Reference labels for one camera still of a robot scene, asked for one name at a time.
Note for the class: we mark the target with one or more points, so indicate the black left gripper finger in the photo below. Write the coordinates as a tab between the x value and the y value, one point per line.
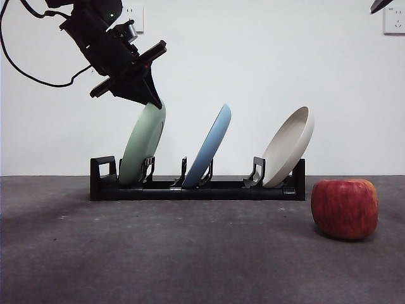
129	92
148	82

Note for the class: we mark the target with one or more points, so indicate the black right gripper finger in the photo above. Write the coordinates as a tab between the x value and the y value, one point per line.
381	4

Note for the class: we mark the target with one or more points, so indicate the green plate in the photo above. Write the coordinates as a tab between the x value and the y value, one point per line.
142	142

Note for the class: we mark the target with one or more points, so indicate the red yellow apple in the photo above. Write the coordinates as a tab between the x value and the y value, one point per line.
345	209

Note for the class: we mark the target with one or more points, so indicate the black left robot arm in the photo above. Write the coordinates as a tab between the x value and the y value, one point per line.
91	6

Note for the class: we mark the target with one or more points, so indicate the blue plate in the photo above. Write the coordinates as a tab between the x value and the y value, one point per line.
209	145

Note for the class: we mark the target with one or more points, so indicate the black plate rack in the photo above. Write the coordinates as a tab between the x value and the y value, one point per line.
196	193

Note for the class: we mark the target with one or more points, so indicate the white plate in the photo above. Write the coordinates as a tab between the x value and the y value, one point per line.
291	149

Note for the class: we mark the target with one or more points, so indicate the white wall socket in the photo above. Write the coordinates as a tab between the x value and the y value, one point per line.
395	23
139	19

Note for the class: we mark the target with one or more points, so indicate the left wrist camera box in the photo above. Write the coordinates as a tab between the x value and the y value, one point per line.
125	31

